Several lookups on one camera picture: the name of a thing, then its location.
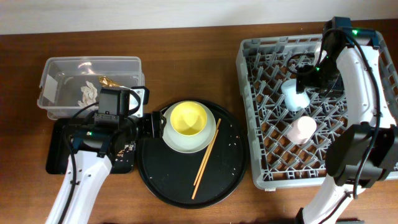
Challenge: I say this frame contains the food scraps with rice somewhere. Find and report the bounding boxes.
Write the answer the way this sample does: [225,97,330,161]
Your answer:
[116,142,135,162]

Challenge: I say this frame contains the yellow plastic bowl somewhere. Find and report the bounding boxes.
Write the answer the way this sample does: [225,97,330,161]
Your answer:
[170,101,208,136]

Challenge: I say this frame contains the pale grey round plate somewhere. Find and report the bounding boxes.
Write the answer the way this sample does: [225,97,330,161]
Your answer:
[162,101,216,153]

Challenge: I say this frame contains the light blue plastic cup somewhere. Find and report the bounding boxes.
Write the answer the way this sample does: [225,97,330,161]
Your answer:
[280,79,310,112]

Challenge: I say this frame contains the gold foil candy wrapper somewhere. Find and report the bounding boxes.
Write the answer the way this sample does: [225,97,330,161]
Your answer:
[98,76,123,88]

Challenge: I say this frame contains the pink plastic cup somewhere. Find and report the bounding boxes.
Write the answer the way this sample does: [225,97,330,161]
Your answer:
[286,116,317,144]

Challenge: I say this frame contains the wooden chopstick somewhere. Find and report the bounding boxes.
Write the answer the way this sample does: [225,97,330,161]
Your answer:
[191,129,219,200]
[193,118,221,186]

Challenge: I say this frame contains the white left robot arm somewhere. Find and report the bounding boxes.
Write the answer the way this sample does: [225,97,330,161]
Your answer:
[46,111,167,223]

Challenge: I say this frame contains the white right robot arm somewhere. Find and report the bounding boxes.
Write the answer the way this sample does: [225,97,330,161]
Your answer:
[295,27,397,223]

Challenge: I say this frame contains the grey plastic dishwasher rack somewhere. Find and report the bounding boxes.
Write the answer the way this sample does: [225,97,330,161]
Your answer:
[235,32,398,190]

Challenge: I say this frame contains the clear plastic waste bin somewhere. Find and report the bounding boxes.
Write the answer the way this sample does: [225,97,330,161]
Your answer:
[37,56,145,120]

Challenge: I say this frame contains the black rectangular waste tray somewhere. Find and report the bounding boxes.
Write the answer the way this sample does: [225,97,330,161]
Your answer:
[45,118,134,174]

